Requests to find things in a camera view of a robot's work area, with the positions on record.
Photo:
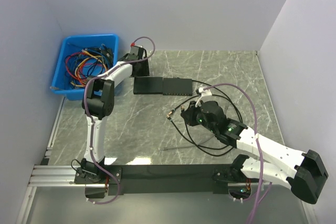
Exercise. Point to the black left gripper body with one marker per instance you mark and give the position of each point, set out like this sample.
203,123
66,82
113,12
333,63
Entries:
144,69

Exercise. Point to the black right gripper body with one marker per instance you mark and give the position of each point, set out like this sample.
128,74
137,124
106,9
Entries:
196,116

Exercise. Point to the black network switch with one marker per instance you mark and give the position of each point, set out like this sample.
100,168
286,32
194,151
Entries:
177,87
148,85

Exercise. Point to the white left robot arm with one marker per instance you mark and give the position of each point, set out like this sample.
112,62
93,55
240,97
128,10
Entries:
98,103

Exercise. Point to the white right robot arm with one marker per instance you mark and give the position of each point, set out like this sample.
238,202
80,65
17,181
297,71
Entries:
304,173

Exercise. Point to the blue plastic bin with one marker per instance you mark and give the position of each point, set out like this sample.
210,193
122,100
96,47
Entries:
80,57

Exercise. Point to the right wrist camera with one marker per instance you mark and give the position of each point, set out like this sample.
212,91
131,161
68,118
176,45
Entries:
203,95

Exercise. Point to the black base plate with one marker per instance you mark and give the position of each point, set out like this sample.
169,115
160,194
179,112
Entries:
145,179

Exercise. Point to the aluminium rail frame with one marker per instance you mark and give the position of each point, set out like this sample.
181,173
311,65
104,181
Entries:
65,203

